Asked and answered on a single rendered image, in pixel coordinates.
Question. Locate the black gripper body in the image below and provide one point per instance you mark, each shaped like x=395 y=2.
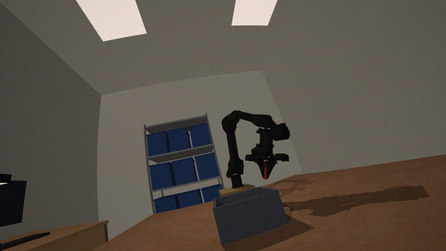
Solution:
x=270 y=156

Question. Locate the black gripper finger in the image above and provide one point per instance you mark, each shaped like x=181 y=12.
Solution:
x=261 y=166
x=270 y=166

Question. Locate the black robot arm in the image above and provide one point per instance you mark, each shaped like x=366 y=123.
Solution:
x=229 y=124

